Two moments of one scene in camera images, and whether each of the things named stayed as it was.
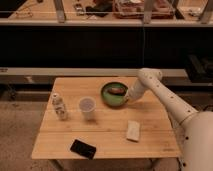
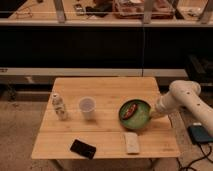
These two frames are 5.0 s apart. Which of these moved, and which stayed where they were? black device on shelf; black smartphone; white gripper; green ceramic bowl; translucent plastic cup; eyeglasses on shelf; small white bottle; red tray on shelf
Moved: white gripper; green ceramic bowl
Stayed: red tray on shelf; black device on shelf; translucent plastic cup; small white bottle; eyeglasses on shelf; black smartphone
